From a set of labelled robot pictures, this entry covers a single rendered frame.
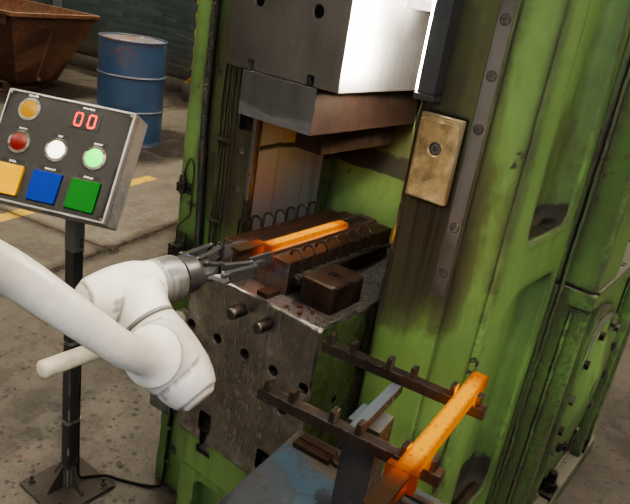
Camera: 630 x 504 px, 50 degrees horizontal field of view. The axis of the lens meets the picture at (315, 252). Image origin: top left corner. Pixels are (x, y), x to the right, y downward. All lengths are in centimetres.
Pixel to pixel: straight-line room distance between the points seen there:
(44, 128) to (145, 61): 421
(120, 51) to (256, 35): 454
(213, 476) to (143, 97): 458
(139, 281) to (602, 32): 110
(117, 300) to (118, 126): 63
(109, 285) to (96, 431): 141
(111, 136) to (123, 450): 117
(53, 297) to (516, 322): 118
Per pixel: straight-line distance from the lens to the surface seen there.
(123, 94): 600
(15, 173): 178
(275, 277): 149
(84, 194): 168
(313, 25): 136
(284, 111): 141
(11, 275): 94
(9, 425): 261
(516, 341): 182
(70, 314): 99
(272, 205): 178
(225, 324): 155
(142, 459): 243
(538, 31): 130
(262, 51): 144
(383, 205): 186
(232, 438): 167
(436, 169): 136
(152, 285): 121
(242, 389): 158
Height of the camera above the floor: 155
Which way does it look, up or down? 22 degrees down
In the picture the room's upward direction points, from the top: 9 degrees clockwise
